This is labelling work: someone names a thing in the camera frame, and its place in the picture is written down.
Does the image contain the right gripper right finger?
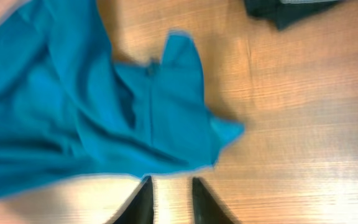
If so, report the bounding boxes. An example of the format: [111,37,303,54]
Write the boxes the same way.
[191,177,238,224]

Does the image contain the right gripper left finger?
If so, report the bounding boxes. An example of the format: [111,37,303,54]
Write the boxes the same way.
[105,176,154,224]

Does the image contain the blue polo shirt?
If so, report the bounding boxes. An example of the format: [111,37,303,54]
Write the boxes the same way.
[0,1,244,197]

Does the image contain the folded black garment under jeans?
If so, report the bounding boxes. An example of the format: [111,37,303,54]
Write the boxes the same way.
[243,0,342,30]

